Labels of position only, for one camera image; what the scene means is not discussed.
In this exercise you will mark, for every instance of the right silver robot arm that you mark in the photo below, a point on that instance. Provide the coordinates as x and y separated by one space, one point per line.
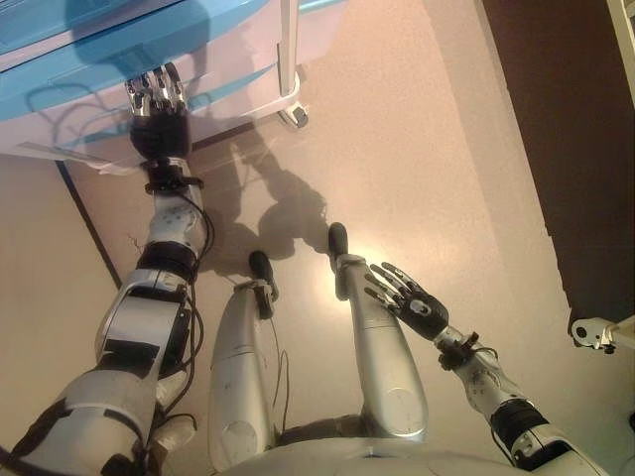
483 384

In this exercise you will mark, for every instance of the black robot foot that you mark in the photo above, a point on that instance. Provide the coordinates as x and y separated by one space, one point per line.
339 238
260 268

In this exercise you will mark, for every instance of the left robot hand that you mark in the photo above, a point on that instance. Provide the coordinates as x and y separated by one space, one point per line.
161 134

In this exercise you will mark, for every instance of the left black robot foot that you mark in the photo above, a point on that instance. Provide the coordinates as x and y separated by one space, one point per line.
260 268

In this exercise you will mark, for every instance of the blue white cart drawer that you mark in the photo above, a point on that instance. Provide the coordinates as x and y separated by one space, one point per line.
74 94
238 82
30 20
233 113

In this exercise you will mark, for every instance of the right silver robot leg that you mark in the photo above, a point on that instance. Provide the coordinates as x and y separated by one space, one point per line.
382 357

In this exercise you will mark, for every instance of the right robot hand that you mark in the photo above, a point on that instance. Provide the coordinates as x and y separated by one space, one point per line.
421 312

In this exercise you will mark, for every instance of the white medical cart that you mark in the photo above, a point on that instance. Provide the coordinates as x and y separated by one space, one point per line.
238 42

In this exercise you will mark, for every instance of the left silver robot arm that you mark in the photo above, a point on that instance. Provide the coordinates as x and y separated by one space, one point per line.
144 317

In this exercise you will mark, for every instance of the right black robot foot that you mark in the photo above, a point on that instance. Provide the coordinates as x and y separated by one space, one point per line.
339 238

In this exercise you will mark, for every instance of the cart caster wheel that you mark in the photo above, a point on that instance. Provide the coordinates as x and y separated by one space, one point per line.
299 116

